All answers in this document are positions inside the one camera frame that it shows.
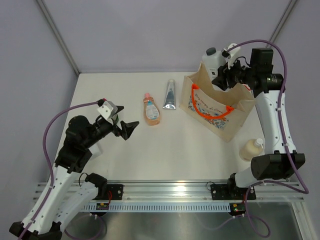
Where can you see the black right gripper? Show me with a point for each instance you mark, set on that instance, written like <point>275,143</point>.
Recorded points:
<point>224,73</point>

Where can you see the aluminium rail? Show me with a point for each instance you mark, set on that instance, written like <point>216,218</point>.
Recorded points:
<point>196,191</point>

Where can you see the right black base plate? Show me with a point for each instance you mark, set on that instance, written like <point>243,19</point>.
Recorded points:
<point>223,192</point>

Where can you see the white box under arm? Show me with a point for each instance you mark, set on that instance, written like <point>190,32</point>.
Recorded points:
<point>96,151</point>

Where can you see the canvas bag orange handles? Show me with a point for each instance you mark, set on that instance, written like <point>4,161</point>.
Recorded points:
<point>221,112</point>

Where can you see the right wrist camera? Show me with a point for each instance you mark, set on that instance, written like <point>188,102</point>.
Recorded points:
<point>231,53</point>

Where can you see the silver tube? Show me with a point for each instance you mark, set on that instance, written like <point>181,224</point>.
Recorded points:
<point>170,99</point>

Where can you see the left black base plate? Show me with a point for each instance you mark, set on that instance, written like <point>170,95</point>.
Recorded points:
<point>110,191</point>

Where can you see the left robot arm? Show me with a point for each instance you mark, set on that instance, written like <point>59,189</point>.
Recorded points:
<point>51,215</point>

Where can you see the cream pump bottle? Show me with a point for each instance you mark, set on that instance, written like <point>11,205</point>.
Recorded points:
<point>251,149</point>

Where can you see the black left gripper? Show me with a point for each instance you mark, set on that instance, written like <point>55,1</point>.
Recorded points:
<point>127,128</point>

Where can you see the pink shampoo bottle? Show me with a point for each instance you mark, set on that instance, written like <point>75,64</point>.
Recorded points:
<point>151,112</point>

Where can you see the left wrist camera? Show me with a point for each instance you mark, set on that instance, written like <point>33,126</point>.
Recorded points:
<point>107,110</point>

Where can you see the white bottle black cap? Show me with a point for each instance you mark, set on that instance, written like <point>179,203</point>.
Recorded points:
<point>215,62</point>

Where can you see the white slotted cable duct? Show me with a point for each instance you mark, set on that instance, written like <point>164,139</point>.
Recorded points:
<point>158,207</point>

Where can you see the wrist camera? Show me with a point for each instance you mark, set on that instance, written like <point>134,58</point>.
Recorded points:
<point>107,110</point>
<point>231,53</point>

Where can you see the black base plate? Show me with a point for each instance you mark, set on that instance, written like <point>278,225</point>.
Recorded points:
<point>110,191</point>
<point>223,192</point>

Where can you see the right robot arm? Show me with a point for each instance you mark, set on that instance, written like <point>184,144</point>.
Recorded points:
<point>280,159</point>

